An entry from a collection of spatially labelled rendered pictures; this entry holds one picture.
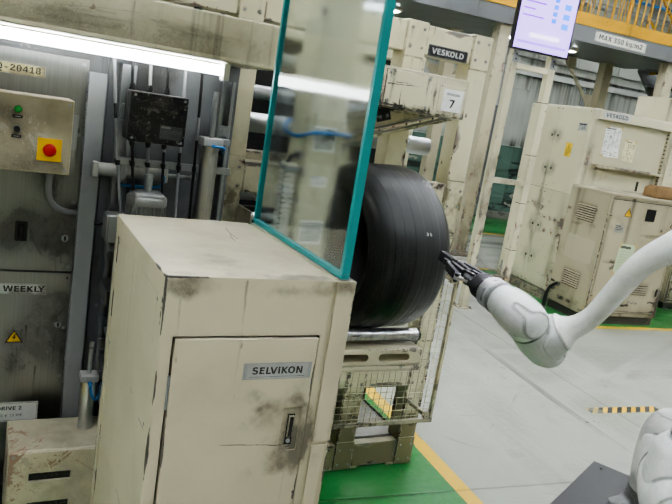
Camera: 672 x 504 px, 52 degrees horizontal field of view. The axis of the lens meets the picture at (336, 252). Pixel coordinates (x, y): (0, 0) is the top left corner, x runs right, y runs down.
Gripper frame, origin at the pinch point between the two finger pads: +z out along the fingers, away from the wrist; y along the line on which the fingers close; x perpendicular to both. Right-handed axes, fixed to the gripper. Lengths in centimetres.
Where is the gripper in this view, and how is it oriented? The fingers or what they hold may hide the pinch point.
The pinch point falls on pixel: (447, 259)
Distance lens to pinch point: 206.9
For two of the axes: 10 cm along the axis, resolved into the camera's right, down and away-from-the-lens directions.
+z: -4.1, -3.9, 8.2
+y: -8.8, -0.6, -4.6
